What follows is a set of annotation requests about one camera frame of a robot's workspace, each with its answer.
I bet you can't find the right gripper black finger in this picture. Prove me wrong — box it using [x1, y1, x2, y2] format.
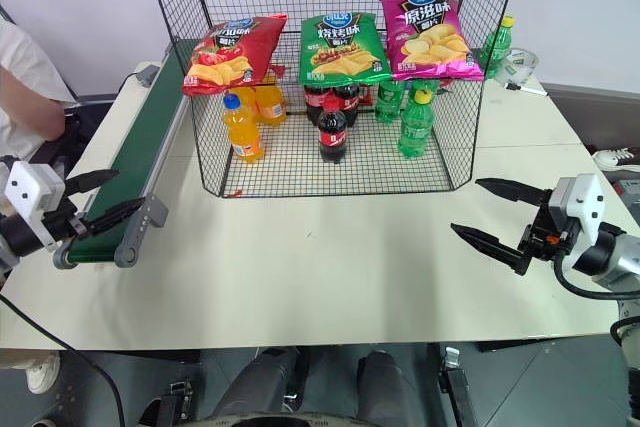
[450, 223, 532, 277]
[474, 177, 554, 208]

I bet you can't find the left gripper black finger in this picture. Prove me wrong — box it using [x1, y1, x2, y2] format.
[74, 197, 147, 241]
[64, 169, 121, 197]

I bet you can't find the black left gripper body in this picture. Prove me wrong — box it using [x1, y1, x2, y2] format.
[42, 198, 87, 245]

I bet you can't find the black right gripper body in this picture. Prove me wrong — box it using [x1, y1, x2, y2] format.
[518, 205, 577, 264]

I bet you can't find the black chair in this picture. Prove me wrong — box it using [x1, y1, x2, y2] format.
[28, 96, 117, 184]

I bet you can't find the grey device box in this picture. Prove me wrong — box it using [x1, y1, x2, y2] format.
[606, 169, 640, 229]

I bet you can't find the white pen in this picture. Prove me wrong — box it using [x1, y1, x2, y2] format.
[503, 82, 547, 97]

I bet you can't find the green soda bottle yellow cap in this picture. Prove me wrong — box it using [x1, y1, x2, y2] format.
[397, 87, 434, 160]
[479, 15, 517, 80]

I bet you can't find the person white shirt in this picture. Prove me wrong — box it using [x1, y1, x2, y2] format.
[0, 3, 77, 161]

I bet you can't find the white shoe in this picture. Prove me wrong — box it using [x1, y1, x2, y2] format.
[24, 351, 62, 395]

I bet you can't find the orange soda bottle blue cap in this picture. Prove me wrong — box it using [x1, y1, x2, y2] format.
[221, 92, 266, 165]

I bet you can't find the magenta potato chips bag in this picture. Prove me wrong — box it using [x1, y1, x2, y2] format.
[379, 0, 486, 83]

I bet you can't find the dark grey rounded shape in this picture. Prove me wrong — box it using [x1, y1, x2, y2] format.
[356, 348, 417, 419]
[213, 346, 302, 421]

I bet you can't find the cola bottle red label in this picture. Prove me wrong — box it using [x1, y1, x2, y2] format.
[333, 80, 363, 129]
[302, 83, 331, 127]

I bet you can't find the red potato chips bag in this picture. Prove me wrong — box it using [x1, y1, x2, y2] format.
[180, 13, 289, 98]

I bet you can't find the cola bottle red cap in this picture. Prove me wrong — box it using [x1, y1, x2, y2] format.
[316, 96, 349, 165]

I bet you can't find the green potato chips bag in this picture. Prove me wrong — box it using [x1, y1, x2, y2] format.
[298, 11, 393, 86]

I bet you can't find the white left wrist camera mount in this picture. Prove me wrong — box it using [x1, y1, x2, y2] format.
[4, 160, 67, 254]

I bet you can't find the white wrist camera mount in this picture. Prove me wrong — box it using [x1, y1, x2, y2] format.
[4, 160, 67, 254]
[546, 172, 609, 256]

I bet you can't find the green conveyor belt grey frame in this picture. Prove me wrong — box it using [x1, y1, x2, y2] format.
[51, 38, 202, 271]

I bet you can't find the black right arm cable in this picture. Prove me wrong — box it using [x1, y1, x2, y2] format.
[552, 250, 640, 302]

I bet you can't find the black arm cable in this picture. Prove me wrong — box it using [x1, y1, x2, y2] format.
[552, 250, 640, 302]
[0, 293, 124, 427]

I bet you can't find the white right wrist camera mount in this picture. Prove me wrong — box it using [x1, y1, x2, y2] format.
[546, 172, 609, 256]

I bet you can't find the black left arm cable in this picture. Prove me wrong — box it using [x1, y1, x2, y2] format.
[0, 293, 124, 427]

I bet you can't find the black metal table bracket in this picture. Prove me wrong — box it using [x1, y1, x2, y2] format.
[149, 378, 197, 427]
[438, 343, 482, 427]

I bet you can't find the black wire mesh rack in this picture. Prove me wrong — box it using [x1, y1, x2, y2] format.
[141, 0, 524, 200]

